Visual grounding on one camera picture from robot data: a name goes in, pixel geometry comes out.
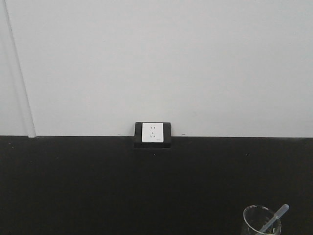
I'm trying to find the white wall power socket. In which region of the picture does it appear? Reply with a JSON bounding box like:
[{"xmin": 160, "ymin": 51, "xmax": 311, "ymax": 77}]
[{"xmin": 141, "ymin": 122, "xmax": 164, "ymax": 143}]

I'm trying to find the clear plastic pipette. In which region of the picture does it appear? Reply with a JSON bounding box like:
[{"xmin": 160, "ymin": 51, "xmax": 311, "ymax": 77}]
[{"xmin": 256, "ymin": 204, "xmax": 290, "ymax": 235}]

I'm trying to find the clear glass beaker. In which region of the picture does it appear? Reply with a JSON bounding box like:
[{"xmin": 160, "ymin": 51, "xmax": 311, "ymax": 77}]
[{"xmin": 240, "ymin": 205, "xmax": 282, "ymax": 235}]

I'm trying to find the black socket housing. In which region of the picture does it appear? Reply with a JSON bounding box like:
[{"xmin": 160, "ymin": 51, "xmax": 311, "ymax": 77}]
[{"xmin": 134, "ymin": 122, "xmax": 172, "ymax": 148}]

